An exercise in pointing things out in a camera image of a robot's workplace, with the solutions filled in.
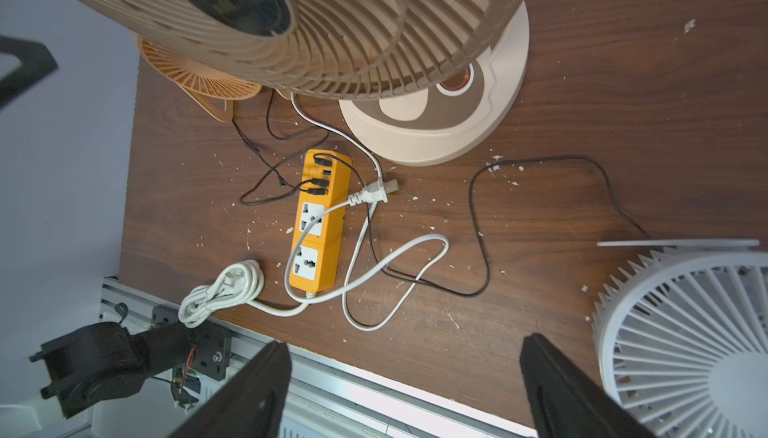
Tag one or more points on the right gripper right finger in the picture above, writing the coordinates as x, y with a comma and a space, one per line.
564, 402

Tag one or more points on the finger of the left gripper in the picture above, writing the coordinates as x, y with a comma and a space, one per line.
35, 63

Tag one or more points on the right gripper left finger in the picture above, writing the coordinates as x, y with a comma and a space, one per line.
250, 404

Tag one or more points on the orange power strip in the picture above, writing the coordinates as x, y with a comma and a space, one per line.
318, 232

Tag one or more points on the small orange desk fan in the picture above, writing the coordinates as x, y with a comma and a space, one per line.
214, 91

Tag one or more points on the large beige desk fan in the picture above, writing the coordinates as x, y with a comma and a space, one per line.
418, 82

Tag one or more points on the black usb cable orange fan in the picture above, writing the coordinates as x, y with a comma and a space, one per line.
273, 169

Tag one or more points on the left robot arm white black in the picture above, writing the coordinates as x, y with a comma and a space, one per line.
104, 361

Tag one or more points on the white fan front right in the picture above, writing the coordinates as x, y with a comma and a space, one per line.
681, 337

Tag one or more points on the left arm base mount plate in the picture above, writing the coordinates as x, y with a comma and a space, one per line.
208, 345

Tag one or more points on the aluminium front rail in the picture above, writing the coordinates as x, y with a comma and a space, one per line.
333, 398

